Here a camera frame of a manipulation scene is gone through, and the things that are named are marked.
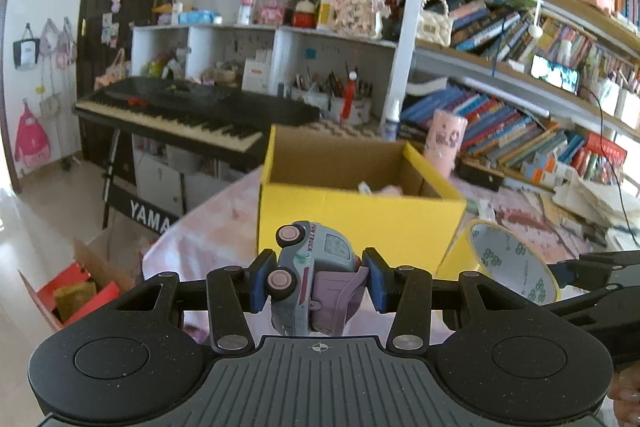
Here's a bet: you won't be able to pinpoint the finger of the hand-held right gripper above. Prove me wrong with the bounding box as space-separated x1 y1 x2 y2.
542 281 640 333
547 250 640 292

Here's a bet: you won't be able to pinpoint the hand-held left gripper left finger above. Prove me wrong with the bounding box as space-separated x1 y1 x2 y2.
112 249 277 354

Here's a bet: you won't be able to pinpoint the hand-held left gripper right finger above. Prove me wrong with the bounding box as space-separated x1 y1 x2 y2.
361 248 526 354

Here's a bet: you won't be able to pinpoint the grey purple toy truck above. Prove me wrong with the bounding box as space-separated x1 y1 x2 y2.
266 221 371 337

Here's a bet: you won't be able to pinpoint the yellow tape roll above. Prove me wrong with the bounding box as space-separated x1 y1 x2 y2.
434 219 562 308

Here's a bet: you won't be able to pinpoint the yellow cardboard box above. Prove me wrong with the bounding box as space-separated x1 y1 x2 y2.
257 125 467 278

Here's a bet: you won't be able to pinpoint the pink checked desktop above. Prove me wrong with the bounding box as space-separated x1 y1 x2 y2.
142 162 640 343

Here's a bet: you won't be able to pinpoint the person's right hand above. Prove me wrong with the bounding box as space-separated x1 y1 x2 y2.
609 369 640 427

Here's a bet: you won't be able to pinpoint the stack of loose papers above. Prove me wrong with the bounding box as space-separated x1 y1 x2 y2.
552 172 640 238

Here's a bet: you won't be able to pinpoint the blue orange white box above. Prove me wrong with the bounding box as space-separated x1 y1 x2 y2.
532 152 563 172
520 162 556 185

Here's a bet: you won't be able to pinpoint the brown black box with holes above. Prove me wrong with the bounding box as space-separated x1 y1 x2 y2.
457 159 506 192

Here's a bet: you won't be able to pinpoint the black keyboard stand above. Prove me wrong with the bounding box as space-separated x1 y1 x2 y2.
100 129 188 238

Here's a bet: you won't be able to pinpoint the red printed box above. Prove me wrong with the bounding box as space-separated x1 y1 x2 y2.
585 132 628 162

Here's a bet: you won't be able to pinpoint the white drawer cabinet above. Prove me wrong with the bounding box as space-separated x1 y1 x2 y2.
132 142 221 218

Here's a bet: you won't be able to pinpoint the pink humidifier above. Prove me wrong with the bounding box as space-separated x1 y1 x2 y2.
424 109 468 178

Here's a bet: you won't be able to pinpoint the row of colourful books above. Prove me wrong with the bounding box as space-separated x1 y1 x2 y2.
450 0 640 88
400 82 586 172

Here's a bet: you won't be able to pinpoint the white pen holder with brushes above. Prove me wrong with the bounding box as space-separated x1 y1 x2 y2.
327 67 373 124
292 72 326 108

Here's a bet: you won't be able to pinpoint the cardboard box with red contents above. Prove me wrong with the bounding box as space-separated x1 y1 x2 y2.
17 237 136 333

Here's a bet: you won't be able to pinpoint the black keyboard piano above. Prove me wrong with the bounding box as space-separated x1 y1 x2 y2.
74 77 321 168

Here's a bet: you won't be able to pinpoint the small black screen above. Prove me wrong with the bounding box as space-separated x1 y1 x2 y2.
530 54 582 90

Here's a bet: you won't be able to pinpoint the white box with red label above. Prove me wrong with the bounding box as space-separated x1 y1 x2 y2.
241 57 271 94

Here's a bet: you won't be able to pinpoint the white cubby shelf unit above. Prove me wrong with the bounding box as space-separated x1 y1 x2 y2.
131 24 401 128

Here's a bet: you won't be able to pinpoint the white quilted pearl handbag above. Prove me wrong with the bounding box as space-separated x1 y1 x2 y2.
416 0 453 46

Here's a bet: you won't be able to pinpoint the pink backpack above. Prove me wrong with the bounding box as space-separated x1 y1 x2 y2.
14 99 52 168

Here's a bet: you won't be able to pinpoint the red white doll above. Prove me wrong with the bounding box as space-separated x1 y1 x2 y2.
292 0 317 28

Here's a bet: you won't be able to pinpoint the blue tissue pack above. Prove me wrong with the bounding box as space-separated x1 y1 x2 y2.
177 9 223 26

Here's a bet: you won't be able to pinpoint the floral fabric bag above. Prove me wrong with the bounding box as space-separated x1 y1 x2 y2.
334 0 388 38

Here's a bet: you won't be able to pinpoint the white plastic bottle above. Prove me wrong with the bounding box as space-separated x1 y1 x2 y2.
237 0 260 26

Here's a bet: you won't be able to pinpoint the pink hanging bags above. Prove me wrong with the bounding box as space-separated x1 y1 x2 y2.
40 19 78 70

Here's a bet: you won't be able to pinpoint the black white tote bag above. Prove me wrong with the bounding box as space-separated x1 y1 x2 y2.
12 24 41 72

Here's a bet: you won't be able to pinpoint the black cable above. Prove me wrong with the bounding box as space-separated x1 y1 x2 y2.
577 82 640 238

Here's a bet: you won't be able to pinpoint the white wooden bookshelf frame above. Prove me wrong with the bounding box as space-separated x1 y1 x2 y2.
395 0 640 142

